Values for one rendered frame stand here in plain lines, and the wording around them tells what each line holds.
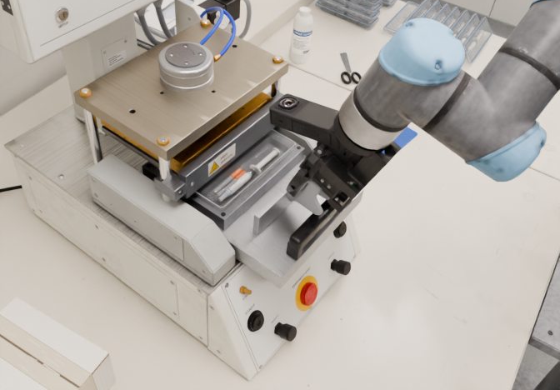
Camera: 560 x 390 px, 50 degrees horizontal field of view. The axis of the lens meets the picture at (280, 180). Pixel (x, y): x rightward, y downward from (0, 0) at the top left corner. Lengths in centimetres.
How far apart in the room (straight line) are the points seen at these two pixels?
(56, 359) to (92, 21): 48
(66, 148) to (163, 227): 29
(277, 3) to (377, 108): 111
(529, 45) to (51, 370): 74
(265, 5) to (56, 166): 88
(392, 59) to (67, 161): 61
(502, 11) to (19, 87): 251
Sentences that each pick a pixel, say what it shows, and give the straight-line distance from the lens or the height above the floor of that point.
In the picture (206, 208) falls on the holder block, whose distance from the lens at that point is 86.
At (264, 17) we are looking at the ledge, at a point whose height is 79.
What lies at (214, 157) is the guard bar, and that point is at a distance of 86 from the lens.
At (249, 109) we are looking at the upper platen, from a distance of 92.
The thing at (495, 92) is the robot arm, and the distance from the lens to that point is 65.
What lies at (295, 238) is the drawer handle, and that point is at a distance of 82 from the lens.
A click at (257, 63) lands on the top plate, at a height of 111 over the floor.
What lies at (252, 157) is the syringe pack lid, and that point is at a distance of 92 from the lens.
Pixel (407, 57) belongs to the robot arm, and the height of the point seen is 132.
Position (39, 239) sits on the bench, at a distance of 118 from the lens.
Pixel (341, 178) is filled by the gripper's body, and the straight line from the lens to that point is 75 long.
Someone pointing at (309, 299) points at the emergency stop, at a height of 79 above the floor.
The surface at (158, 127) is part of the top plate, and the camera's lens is 81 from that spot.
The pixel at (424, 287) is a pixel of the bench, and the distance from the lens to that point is 114.
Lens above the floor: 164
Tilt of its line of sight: 46 degrees down
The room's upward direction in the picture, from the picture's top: 7 degrees clockwise
